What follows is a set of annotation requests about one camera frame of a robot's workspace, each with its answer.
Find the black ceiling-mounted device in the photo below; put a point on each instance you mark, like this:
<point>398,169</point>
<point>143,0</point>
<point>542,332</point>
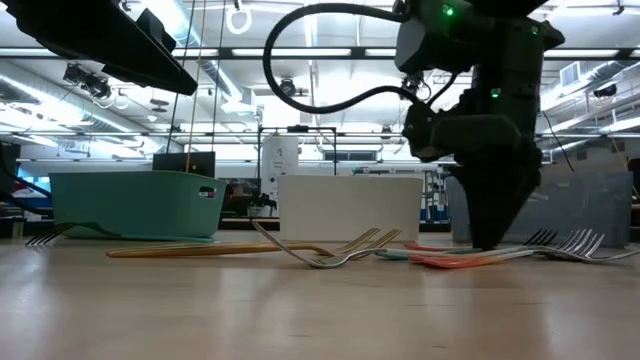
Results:
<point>606,91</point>

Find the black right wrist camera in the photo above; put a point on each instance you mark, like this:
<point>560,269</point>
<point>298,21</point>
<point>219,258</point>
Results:
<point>419,130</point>

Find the white plastic bin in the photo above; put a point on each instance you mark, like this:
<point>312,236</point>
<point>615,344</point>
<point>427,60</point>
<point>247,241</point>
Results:
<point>350,207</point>

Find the white wall vent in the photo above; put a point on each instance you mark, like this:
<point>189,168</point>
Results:
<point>570,75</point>

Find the blue white storage shelving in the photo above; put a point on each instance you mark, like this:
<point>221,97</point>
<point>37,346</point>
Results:
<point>432,205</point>

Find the black ceiling-mounted spotlight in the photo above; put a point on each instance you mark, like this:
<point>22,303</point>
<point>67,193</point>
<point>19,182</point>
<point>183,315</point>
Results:
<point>414,81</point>
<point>95,87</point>
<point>286,88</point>

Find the black equipment box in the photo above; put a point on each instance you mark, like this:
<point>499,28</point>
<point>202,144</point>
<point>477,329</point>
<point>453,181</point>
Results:
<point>10,167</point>

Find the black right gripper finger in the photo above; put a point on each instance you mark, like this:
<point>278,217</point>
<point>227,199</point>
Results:
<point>477,200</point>
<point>507,200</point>

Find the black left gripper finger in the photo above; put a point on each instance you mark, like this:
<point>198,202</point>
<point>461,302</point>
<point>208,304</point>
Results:
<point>160,70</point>

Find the silver ceiling duct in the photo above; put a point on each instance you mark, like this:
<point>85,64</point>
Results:
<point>220,82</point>

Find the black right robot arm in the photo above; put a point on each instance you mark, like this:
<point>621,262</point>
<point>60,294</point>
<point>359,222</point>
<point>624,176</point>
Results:
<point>510,50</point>

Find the teal plastic bin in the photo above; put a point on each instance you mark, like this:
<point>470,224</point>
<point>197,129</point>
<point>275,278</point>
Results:
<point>135,205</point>

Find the person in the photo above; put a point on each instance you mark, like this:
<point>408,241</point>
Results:
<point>240,192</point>

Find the grey translucent plastic bin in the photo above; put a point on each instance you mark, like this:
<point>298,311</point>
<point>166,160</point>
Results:
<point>585,210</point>

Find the black monitor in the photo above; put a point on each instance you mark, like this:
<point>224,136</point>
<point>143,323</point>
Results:
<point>175,162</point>

